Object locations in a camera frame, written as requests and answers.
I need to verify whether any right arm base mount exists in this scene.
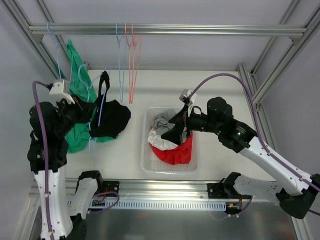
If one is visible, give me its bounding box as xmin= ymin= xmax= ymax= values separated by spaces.
xmin=206 ymin=172 xmax=252 ymax=200

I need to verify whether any black tank top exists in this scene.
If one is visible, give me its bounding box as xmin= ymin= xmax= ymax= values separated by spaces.
xmin=89 ymin=71 xmax=131 ymax=139

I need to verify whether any red tank top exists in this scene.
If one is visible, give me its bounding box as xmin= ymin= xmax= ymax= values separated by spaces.
xmin=148 ymin=127 xmax=193 ymax=165

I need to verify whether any grey tank top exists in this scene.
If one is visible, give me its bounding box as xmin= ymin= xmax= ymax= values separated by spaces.
xmin=152 ymin=109 xmax=177 ymax=130

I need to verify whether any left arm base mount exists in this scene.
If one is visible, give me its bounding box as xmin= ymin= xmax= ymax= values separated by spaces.
xmin=102 ymin=180 xmax=120 ymax=197

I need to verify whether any front aluminium rail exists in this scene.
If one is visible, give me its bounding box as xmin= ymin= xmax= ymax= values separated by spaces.
xmin=28 ymin=177 xmax=283 ymax=202

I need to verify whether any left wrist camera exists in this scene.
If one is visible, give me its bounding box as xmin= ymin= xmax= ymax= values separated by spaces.
xmin=48 ymin=78 xmax=75 ymax=104

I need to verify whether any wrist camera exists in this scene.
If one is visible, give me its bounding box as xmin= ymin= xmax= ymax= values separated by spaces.
xmin=48 ymin=78 xmax=75 ymax=104
xmin=179 ymin=89 xmax=197 ymax=116

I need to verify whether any right aluminium frame post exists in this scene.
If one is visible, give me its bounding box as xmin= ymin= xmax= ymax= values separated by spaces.
xmin=237 ymin=0 xmax=320 ymax=113

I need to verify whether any aluminium hanging rail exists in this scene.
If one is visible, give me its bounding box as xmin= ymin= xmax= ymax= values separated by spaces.
xmin=28 ymin=23 xmax=307 ymax=37

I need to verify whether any white tank top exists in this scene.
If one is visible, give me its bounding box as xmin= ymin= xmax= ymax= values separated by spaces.
xmin=147 ymin=131 xmax=178 ymax=151

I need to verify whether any light blue hanger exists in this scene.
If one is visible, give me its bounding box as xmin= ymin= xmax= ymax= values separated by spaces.
xmin=74 ymin=64 xmax=113 ymax=153
xmin=46 ymin=21 xmax=66 ymax=81
xmin=115 ymin=23 xmax=126 ymax=103

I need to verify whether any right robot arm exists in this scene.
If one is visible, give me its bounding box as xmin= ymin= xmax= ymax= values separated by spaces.
xmin=161 ymin=97 xmax=320 ymax=219

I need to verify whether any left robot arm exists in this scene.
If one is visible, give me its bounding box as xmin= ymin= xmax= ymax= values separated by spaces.
xmin=27 ymin=96 xmax=104 ymax=240

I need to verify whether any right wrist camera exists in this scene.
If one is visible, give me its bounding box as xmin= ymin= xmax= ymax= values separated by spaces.
xmin=179 ymin=89 xmax=197 ymax=116

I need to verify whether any white plastic basket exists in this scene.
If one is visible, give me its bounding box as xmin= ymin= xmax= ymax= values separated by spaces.
xmin=140 ymin=107 xmax=200 ymax=175

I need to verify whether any slotted cable duct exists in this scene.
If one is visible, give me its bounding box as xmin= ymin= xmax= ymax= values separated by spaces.
xmin=66 ymin=197 xmax=227 ymax=212

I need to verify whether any pink hanger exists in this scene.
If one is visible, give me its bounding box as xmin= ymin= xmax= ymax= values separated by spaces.
xmin=132 ymin=22 xmax=143 ymax=104
xmin=124 ymin=23 xmax=136 ymax=104

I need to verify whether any green tank top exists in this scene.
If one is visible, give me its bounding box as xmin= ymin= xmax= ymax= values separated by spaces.
xmin=65 ymin=39 xmax=119 ymax=154

